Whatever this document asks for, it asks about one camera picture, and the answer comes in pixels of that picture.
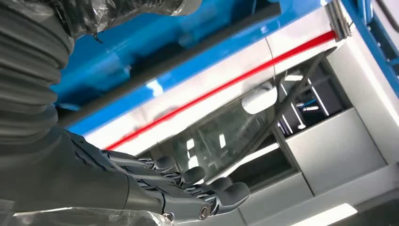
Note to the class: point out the clear plastic right hand cover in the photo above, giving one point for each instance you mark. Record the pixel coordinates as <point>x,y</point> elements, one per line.
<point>78,218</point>

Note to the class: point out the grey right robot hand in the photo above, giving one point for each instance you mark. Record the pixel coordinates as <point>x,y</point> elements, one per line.
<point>78,177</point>

